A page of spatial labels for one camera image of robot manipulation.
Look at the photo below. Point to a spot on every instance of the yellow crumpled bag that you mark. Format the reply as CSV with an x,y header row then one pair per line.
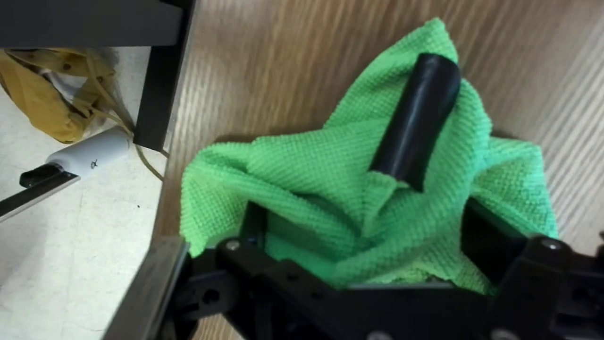
x,y
50,95

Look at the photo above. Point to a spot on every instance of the green towel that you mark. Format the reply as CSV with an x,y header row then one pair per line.
x,y
303,182

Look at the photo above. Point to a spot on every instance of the black cylinder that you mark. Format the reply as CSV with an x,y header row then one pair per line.
x,y
416,119

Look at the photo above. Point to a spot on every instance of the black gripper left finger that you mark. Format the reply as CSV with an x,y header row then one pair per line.
x,y
254,223

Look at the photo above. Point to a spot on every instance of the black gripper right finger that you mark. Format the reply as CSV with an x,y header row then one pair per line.
x,y
488,237

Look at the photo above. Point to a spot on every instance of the black metal table frame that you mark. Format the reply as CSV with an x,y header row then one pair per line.
x,y
82,21

